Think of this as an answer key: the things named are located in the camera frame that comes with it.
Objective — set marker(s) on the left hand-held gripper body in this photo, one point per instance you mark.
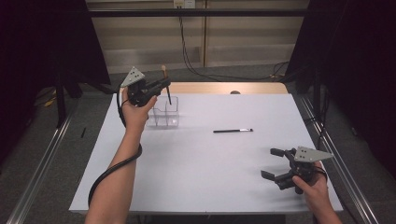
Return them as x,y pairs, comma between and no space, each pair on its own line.
138,91

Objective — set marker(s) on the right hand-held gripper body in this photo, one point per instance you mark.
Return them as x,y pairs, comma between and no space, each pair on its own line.
300,172

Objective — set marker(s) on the clear acrylic holder box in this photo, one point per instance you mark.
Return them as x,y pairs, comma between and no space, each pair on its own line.
162,119

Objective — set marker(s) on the black makeup brush silver ferrule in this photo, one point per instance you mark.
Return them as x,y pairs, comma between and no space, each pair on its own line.
227,131

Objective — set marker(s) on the person's left hand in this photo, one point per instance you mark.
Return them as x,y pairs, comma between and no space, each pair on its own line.
135,118

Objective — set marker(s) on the person's right hand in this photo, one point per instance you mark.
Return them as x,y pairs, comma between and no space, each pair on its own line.
316,194

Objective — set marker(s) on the wooden table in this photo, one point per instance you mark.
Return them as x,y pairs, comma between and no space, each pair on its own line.
202,88

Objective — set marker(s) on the dark round table grommet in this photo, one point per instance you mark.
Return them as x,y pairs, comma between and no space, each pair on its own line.
235,92

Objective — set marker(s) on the black metal stand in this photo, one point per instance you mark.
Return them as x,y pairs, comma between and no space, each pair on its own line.
60,102

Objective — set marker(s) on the black curtain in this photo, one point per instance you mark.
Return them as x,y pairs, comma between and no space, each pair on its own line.
37,46
358,62

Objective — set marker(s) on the aluminium floor rail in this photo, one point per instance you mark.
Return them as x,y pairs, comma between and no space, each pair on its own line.
37,174
345,174

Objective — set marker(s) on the white wall socket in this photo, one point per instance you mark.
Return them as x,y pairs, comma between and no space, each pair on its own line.
184,3

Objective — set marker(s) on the black horizontal frame bar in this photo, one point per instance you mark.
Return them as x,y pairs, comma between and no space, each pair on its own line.
218,12

